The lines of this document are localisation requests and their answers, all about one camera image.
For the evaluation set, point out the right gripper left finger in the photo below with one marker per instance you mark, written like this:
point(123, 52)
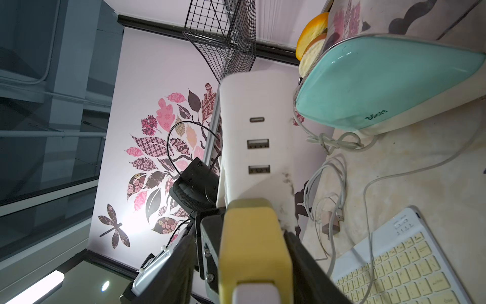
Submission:
point(173, 282)

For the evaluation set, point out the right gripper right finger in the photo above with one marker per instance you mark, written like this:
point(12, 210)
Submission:
point(311, 284)

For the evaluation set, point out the yellow charger adapter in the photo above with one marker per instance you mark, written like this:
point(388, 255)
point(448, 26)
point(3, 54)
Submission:
point(254, 264)

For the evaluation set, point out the yellow wireless keyboard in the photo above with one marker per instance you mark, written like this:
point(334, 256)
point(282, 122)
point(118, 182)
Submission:
point(402, 263)

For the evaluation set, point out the white power strip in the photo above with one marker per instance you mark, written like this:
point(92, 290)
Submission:
point(257, 138)

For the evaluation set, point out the pink charger adapter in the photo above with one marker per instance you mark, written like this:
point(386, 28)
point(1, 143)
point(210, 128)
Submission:
point(330, 224)

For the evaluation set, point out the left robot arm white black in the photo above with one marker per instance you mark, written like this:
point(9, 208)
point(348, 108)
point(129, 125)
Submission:
point(195, 191)

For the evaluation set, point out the mint green toaster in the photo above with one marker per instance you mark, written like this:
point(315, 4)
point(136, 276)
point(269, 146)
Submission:
point(389, 64)

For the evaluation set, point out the yellow bread slice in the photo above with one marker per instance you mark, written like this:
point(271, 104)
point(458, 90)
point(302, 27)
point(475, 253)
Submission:
point(312, 30)

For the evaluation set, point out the black wire basket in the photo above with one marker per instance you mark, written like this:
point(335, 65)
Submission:
point(224, 33)

